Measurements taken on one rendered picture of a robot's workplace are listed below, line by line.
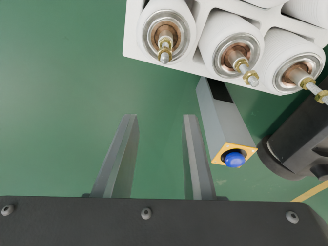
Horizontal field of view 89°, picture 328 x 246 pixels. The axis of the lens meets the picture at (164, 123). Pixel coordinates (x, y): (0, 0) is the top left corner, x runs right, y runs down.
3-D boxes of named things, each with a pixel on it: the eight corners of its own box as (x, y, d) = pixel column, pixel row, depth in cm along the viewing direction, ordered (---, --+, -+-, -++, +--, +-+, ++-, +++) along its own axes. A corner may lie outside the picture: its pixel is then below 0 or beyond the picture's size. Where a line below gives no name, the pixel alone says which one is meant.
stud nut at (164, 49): (154, 56, 21) (154, 59, 21) (160, 43, 20) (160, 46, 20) (169, 63, 22) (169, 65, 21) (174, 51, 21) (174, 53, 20)
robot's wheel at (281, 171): (295, 137, 76) (325, 178, 61) (287, 144, 79) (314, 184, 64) (255, 131, 74) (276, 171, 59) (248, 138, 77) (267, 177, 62)
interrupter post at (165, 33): (156, 43, 27) (155, 50, 24) (159, 27, 25) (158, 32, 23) (171, 46, 27) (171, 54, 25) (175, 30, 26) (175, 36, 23)
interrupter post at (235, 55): (244, 57, 28) (251, 65, 26) (231, 66, 29) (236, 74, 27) (238, 46, 27) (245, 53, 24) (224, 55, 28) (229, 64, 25)
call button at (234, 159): (246, 150, 35) (250, 158, 33) (236, 161, 37) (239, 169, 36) (228, 147, 34) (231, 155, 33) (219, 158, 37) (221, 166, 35)
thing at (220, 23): (241, 31, 41) (275, 60, 28) (207, 56, 46) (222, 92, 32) (221, -6, 37) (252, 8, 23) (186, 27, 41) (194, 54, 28)
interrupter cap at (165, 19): (139, 55, 28) (138, 57, 28) (145, 2, 23) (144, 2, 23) (182, 65, 29) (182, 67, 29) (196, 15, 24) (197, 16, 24)
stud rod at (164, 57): (161, 42, 25) (158, 62, 20) (164, 35, 25) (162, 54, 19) (167, 45, 25) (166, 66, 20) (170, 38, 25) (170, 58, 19)
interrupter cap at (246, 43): (266, 58, 28) (267, 60, 28) (224, 85, 32) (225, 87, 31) (247, 19, 24) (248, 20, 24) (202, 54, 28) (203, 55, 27)
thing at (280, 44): (239, 23, 40) (274, 50, 27) (282, 17, 39) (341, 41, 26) (234, 62, 47) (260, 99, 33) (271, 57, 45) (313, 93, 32)
